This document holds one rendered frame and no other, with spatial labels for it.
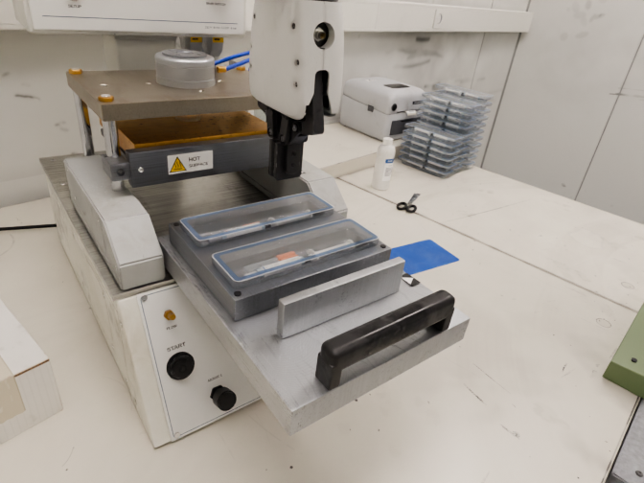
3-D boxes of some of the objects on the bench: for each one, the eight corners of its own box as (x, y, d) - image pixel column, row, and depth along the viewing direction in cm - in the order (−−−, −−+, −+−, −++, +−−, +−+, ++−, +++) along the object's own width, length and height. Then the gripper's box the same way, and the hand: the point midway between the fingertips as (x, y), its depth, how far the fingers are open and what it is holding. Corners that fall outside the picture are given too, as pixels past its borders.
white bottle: (369, 188, 130) (377, 138, 123) (374, 182, 134) (382, 134, 127) (385, 192, 128) (394, 143, 121) (390, 186, 132) (400, 138, 125)
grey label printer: (336, 124, 167) (342, 76, 159) (374, 119, 179) (380, 74, 171) (384, 145, 152) (394, 92, 143) (422, 137, 164) (432, 89, 155)
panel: (171, 441, 55) (135, 294, 51) (357, 351, 71) (339, 236, 68) (176, 448, 53) (139, 297, 50) (366, 354, 70) (348, 236, 66)
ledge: (179, 168, 129) (178, 152, 126) (364, 127, 184) (366, 116, 182) (245, 206, 112) (245, 190, 110) (426, 149, 167) (429, 137, 165)
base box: (60, 244, 89) (42, 162, 81) (233, 208, 110) (233, 140, 102) (154, 451, 54) (140, 343, 45) (382, 340, 75) (402, 252, 66)
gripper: (219, -32, 42) (221, 156, 51) (309, -20, 32) (291, 212, 41) (287, -24, 46) (279, 149, 55) (386, -12, 36) (356, 197, 45)
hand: (286, 158), depth 47 cm, fingers closed
